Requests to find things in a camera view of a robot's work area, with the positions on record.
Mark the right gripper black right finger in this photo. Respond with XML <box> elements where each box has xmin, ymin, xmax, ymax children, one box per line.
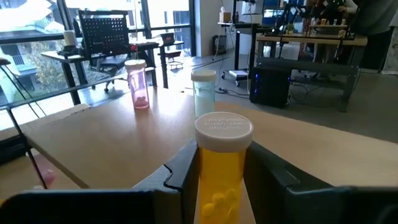
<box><xmin>244</xmin><ymin>140</ymin><xmax>398</xmax><ymax>224</ymax></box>

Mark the tan tissue box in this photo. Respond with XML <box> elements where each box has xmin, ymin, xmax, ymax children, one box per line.
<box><xmin>218</xmin><ymin>6</ymin><xmax>233</xmax><ymax>24</ymax></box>

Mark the tall black standing desk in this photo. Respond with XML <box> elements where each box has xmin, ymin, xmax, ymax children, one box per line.
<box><xmin>217</xmin><ymin>0</ymin><xmax>274</xmax><ymax>72</ymax></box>

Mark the small wooden shelf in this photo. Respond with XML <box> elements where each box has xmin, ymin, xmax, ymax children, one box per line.
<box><xmin>309</xmin><ymin>17</ymin><xmax>349</xmax><ymax>30</ymax></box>

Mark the wooden robot station table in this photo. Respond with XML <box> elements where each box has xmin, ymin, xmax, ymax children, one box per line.
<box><xmin>256</xmin><ymin>32</ymin><xmax>368</xmax><ymax>113</ymax></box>

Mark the black office chair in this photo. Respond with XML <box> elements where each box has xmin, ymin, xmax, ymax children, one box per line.
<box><xmin>89</xmin><ymin>55</ymin><xmax>131</xmax><ymax>93</ymax></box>

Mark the white cylinder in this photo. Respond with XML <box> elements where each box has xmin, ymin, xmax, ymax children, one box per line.
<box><xmin>63</xmin><ymin>30</ymin><xmax>78</xmax><ymax>47</ymax></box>

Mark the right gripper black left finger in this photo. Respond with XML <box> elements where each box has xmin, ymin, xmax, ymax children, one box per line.
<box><xmin>0</xmin><ymin>141</ymin><xmax>200</xmax><ymax>224</ymax></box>

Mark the black open laptop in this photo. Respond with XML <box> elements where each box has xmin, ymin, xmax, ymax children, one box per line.
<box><xmin>160</xmin><ymin>32</ymin><xmax>177</xmax><ymax>45</ymax></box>

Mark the black office desk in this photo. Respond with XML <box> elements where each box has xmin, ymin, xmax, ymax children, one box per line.
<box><xmin>40</xmin><ymin>40</ymin><xmax>185</xmax><ymax>106</ymax></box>

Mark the blue medicine bottle white cap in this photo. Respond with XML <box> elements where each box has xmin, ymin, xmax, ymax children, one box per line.
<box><xmin>190</xmin><ymin>68</ymin><xmax>217</xmax><ymax>121</ymax></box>

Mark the black computer tower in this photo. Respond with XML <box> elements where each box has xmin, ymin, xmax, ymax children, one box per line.
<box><xmin>249</xmin><ymin>66</ymin><xmax>292</xmax><ymax>109</ymax></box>

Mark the black speaker box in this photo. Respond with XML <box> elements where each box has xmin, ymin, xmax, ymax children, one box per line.
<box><xmin>213</xmin><ymin>34</ymin><xmax>228</xmax><ymax>55</ymax></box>

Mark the orange medicine bottle white cap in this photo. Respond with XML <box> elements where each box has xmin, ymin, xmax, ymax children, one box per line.
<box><xmin>195</xmin><ymin>111</ymin><xmax>254</xmax><ymax>224</ymax></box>

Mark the white rolling cart base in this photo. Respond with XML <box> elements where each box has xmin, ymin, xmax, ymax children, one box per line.
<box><xmin>221</xmin><ymin>69</ymin><xmax>249</xmax><ymax>87</ymax></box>

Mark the pink medicine bottle white cap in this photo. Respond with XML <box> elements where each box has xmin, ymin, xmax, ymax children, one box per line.
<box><xmin>124</xmin><ymin>58</ymin><xmax>150</xmax><ymax>110</ymax></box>

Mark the black floor cable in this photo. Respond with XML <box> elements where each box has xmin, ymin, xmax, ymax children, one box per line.
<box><xmin>183</xmin><ymin>85</ymin><xmax>251</xmax><ymax>100</ymax></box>

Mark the low black bench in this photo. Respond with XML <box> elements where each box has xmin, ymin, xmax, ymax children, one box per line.
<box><xmin>164</xmin><ymin>50</ymin><xmax>184</xmax><ymax>70</ymax></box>

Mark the person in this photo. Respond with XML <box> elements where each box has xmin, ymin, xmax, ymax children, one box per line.
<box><xmin>337</xmin><ymin>0</ymin><xmax>398</xmax><ymax>72</ymax></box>

